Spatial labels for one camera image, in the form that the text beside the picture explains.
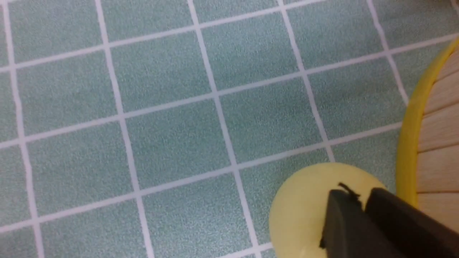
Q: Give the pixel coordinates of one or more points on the yellow bun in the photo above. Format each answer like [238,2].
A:
[298,211]

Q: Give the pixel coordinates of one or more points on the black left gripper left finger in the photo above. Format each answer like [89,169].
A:
[348,232]

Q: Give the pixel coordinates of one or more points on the bamboo steamer tray yellow rim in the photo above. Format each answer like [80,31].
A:
[427,166]

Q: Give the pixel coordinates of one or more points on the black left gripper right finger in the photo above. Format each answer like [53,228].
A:
[412,232]

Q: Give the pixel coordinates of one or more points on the green checkered tablecloth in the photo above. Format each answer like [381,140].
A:
[164,128]

